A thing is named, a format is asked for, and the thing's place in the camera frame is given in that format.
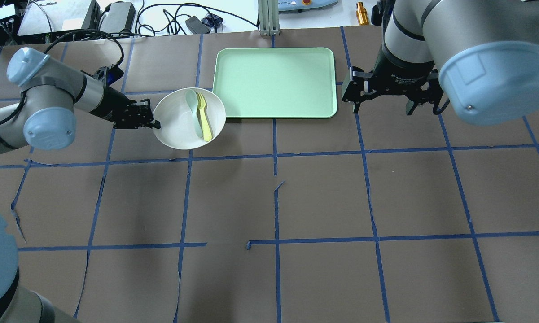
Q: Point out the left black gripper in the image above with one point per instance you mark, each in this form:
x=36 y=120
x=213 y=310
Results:
x=111 y=104

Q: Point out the blue teach pendant tablet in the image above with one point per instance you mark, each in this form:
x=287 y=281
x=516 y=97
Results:
x=291 y=6

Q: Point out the white round plate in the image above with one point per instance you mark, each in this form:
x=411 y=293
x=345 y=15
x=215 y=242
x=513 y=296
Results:
x=177 y=129

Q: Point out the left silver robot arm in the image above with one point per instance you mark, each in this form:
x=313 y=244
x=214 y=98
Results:
x=52 y=91

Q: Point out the black power adapter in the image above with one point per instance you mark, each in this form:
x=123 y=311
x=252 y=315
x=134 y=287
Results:
x=118 y=17

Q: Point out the black computer box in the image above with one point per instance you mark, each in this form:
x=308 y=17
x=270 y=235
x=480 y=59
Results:
x=58 y=16

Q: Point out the yellow plastic fork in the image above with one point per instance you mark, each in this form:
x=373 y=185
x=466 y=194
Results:
x=203 y=119

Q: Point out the brass cylinder connector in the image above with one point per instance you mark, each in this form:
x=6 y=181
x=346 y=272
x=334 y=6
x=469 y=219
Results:
x=362 y=14

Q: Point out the mint green tray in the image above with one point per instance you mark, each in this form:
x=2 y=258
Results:
x=274 y=83

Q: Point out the light green plastic spoon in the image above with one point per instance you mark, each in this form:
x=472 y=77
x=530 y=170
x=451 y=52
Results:
x=193 y=103

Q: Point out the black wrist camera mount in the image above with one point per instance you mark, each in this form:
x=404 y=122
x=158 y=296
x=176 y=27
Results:
x=108 y=74

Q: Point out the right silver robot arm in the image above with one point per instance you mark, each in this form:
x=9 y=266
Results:
x=482 y=54

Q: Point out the aluminium frame post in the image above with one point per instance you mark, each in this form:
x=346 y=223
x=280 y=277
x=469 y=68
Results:
x=268 y=17

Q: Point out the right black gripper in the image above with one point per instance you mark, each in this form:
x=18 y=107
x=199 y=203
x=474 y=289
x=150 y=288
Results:
x=401 y=77

